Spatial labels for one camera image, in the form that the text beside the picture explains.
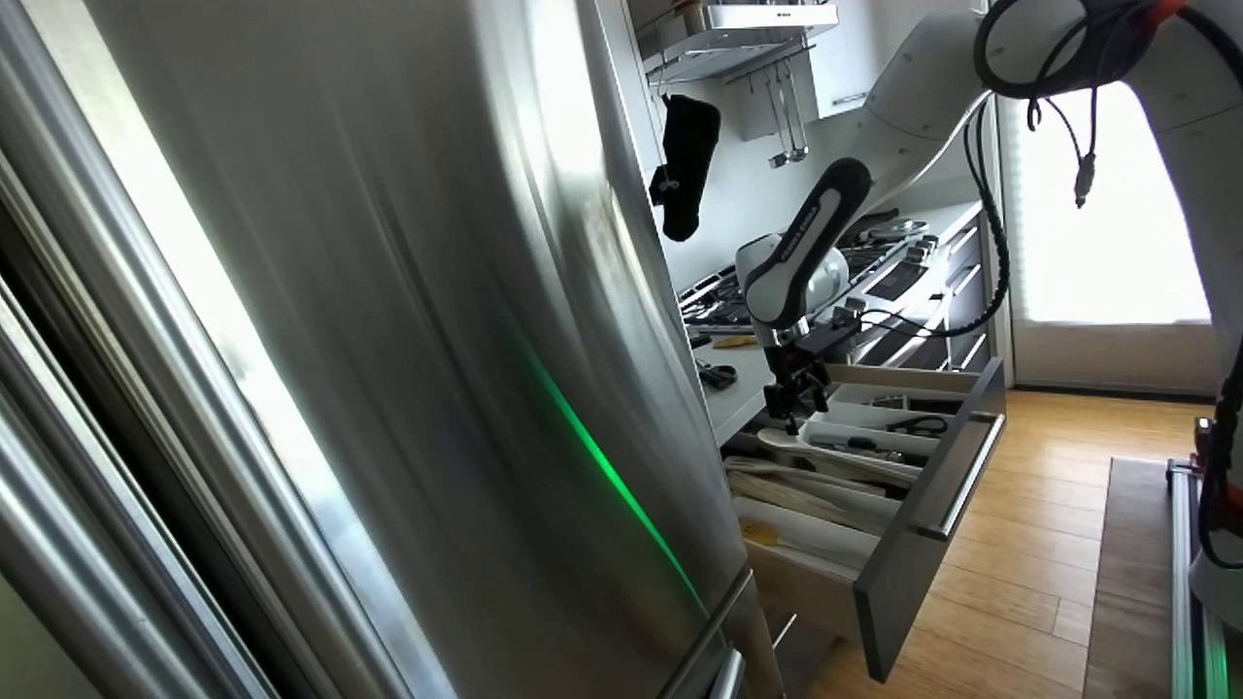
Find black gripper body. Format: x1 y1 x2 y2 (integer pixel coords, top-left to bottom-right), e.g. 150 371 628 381
761 333 834 397

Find wooden drawer with grey front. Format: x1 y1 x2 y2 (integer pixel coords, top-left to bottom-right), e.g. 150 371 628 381
713 358 1012 688

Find white plastic cutlery tray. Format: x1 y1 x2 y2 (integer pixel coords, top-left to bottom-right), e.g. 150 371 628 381
721 384 966 586

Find brass tiered cake stand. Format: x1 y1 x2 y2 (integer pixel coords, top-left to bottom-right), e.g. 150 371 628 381
677 276 779 352

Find hanging metal utensil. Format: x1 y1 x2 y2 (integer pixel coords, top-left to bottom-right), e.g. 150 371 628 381
788 65 815 168
765 65 792 170

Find black oven mitt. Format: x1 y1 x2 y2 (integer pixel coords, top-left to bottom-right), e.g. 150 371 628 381
643 87 727 245

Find bright glass door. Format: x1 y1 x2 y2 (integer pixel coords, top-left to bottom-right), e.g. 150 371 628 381
995 0 1227 399

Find range hood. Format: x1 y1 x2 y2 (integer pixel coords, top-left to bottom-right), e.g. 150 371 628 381
628 0 848 87

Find brown floor rug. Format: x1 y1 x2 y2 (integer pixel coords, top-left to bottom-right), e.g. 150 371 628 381
1083 454 1177 699

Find metal robot stand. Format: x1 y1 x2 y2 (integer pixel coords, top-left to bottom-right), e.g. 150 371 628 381
1160 450 1243 699

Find black handled scissors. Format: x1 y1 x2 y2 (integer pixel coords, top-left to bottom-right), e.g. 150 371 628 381
890 406 957 443

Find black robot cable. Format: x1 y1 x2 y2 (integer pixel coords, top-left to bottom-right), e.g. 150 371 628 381
945 0 1243 340

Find white wall cabinet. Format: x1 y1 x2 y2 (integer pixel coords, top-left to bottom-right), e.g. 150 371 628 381
808 0 890 122

